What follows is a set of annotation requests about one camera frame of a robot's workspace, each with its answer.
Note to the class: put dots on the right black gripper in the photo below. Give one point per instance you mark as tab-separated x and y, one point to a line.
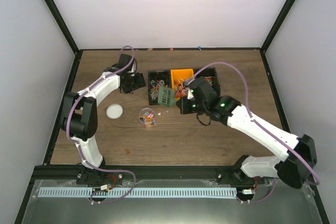
184	107

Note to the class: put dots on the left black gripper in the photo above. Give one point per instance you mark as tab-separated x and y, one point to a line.
140	83

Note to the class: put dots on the black candy bin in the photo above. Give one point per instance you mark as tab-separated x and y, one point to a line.
156	79
210	75

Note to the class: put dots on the white round cup lid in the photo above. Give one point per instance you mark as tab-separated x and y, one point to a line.
114	111

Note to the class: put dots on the green plastic scoop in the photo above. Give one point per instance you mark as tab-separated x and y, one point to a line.
166	97

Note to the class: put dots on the orange candy bin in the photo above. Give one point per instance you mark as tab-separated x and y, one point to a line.
178	78

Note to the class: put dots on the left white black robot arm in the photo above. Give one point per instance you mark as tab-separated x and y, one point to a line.
79	116

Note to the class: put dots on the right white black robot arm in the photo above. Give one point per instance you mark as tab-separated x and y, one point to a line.
293	157

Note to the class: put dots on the clear plastic cup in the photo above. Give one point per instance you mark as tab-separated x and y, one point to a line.
147	117

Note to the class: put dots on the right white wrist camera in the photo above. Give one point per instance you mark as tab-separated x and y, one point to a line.
190	94

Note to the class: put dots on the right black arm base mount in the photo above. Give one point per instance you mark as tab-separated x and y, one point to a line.
229	175

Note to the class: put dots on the light blue slotted cable duct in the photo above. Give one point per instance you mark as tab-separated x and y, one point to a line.
81	192

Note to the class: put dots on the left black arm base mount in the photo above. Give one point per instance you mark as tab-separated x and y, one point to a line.
93	177

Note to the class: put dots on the black aluminium frame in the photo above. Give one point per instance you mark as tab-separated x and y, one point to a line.
59	172

